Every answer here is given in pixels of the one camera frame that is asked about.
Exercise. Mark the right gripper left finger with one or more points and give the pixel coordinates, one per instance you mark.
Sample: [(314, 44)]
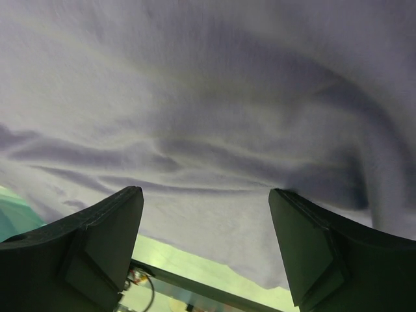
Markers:
[(77, 263)]

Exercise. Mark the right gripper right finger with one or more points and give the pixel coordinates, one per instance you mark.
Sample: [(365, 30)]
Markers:
[(335, 264)]

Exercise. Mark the purple t shirt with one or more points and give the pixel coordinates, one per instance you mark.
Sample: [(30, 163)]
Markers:
[(207, 106)]

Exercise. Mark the teal transparent plastic bin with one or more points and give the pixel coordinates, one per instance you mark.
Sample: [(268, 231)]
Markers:
[(16, 217)]

